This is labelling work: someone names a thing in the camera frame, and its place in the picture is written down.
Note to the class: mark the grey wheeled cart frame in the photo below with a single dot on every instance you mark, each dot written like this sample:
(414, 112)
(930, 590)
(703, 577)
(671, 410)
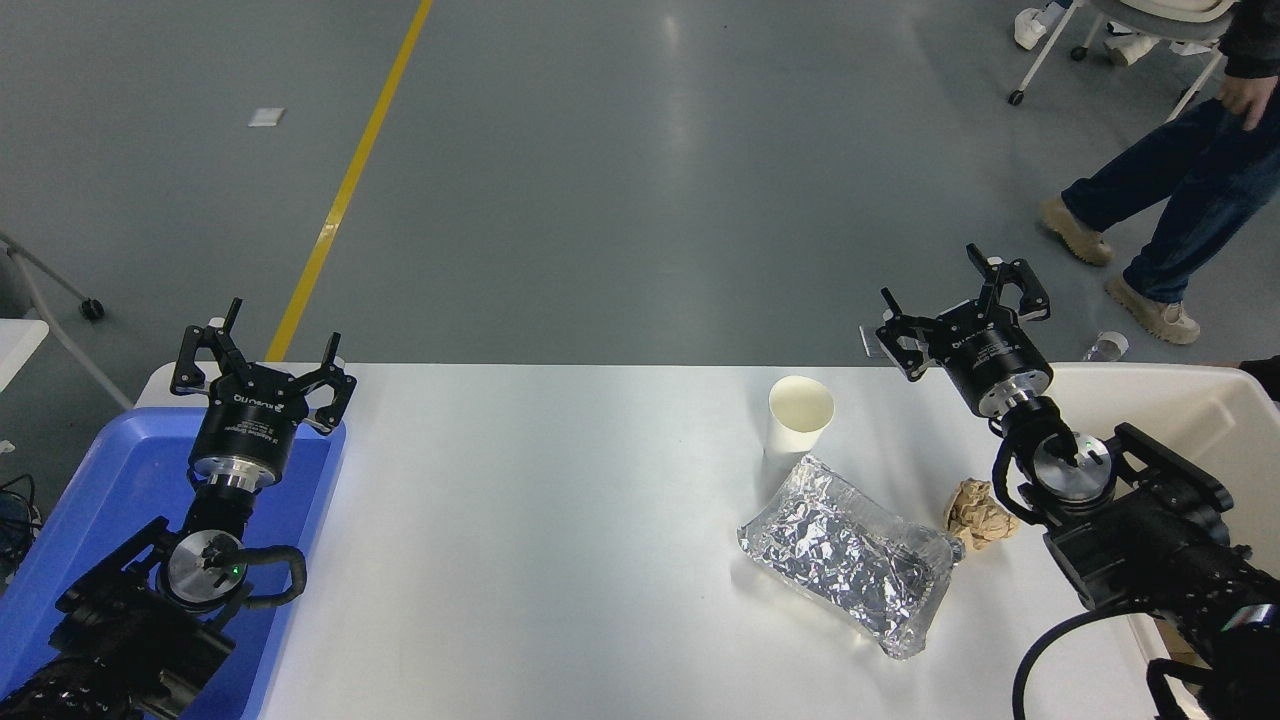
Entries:
(92, 309)

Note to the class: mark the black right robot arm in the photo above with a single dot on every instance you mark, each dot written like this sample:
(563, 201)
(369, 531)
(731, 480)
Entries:
(1150, 540)

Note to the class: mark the blue plastic tray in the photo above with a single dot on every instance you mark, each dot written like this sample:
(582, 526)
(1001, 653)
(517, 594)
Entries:
(130, 470)

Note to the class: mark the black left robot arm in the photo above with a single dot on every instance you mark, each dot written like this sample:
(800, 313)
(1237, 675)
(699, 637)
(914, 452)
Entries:
(120, 640)

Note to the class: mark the white paper cup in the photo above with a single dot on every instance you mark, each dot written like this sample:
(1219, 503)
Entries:
(795, 425)

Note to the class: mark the crumpled tan paper ball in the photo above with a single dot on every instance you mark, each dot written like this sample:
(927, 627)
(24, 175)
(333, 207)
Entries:
(980, 515)

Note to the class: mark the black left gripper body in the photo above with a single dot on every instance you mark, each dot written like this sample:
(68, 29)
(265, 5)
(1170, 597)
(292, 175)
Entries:
(248, 420)

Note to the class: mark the large pale plastic bin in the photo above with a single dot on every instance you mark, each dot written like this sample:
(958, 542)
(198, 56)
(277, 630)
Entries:
(1200, 410)

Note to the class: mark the white side table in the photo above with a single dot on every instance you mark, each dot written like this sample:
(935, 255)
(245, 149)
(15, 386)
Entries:
(18, 345)

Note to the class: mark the white rolling chair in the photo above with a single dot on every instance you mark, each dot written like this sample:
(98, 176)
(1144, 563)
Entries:
(1150, 12)

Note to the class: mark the clear plastic cup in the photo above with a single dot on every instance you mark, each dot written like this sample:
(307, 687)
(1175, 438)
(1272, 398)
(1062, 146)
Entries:
(1106, 347)

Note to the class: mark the person's hand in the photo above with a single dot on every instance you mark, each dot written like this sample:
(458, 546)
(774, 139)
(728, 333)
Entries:
(1255, 95)

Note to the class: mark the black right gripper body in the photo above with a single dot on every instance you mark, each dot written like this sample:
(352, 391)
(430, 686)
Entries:
(990, 355)

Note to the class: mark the silver floor plate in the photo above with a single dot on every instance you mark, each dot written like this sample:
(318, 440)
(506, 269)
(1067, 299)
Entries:
(870, 345)

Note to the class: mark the crumpled silver foil tray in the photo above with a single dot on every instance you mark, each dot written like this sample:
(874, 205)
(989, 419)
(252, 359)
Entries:
(850, 555)

